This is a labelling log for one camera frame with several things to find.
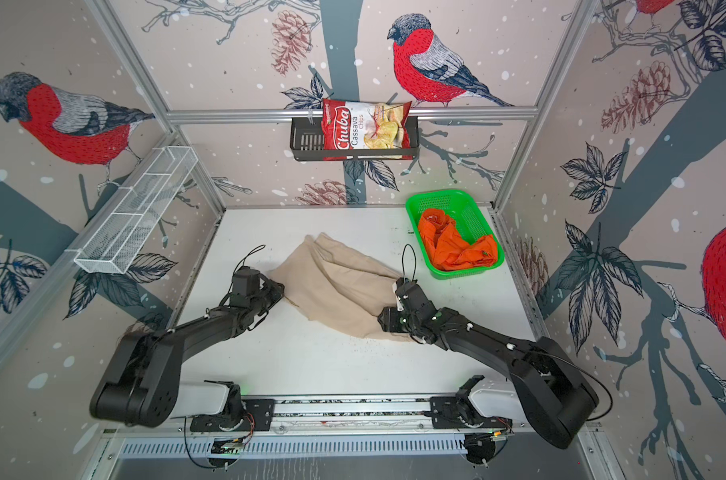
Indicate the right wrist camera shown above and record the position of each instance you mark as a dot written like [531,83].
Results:
[409,290]

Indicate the orange shorts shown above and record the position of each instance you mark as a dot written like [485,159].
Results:
[447,251]

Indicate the black wall basket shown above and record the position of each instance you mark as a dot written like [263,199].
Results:
[307,144]

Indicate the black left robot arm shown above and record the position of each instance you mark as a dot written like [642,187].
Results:
[141,383]

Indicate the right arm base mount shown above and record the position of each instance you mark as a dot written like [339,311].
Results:
[468,411]

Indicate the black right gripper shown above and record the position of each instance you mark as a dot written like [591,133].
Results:
[388,319]

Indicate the beige shorts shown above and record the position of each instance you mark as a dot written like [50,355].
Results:
[339,287]

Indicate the horizontal aluminium frame bar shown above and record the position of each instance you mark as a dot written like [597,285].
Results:
[248,116]

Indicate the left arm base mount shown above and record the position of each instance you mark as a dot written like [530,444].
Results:
[226,410]

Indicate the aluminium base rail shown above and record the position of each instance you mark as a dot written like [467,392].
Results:
[306,427]

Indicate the aluminium frame corner post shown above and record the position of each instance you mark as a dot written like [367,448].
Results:
[106,17]

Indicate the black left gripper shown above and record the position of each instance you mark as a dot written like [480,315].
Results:
[275,290]

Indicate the green plastic basket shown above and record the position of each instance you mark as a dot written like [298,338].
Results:
[470,223]

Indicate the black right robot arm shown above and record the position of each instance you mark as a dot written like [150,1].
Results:
[555,395]

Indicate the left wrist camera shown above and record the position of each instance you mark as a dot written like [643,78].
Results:
[245,282]

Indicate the red cassava chips bag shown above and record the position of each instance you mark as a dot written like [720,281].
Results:
[366,126]

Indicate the white wire mesh shelf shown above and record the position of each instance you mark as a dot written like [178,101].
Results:
[119,238]

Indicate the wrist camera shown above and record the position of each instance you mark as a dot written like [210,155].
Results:
[245,282]
[409,290]

